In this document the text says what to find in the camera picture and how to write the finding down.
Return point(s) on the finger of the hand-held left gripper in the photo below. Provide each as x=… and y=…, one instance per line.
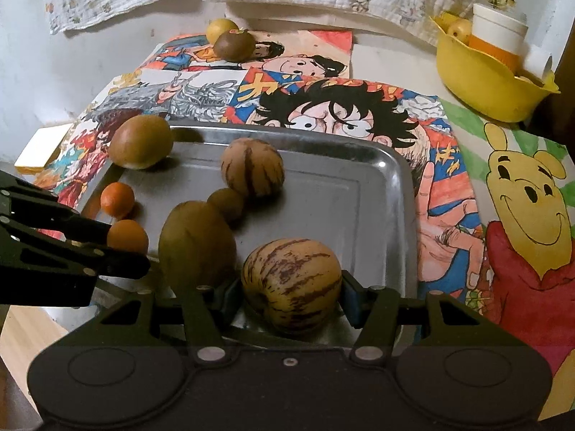
x=85, y=229
x=121, y=265

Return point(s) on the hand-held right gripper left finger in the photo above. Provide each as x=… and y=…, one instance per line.
x=230, y=300

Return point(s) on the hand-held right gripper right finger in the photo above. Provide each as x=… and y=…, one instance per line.
x=352, y=301

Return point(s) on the small orange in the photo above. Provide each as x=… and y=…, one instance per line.
x=117, y=199
x=130, y=235

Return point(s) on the striped pepino melon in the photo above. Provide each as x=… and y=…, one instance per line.
x=291, y=287
x=251, y=168

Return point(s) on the green oval fruit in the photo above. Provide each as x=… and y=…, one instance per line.
x=196, y=247

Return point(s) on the metal tray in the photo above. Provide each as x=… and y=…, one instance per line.
x=341, y=215

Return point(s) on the small brown fruit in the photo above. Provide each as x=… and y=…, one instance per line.
x=227, y=205

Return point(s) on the brown-green round fruit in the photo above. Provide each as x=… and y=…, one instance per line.
x=140, y=142

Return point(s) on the white box with yellow edge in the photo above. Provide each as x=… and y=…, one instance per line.
x=42, y=146

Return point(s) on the comic collage drawing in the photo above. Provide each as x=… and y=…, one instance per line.
x=323, y=107

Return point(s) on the yellow bear drawing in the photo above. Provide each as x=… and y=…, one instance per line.
x=530, y=215

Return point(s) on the dark brown passion fruit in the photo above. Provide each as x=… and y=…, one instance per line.
x=233, y=46

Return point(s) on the yellow round fruit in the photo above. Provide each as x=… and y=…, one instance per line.
x=220, y=29

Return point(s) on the yellow plastic bowl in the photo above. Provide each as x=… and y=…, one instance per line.
x=489, y=90

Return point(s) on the yellow fruit in bowl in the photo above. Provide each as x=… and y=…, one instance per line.
x=460, y=29

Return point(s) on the white and orange cup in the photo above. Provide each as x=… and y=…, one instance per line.
x=498, y=36

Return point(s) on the white paper roll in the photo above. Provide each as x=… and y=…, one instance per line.
x=538, y=60

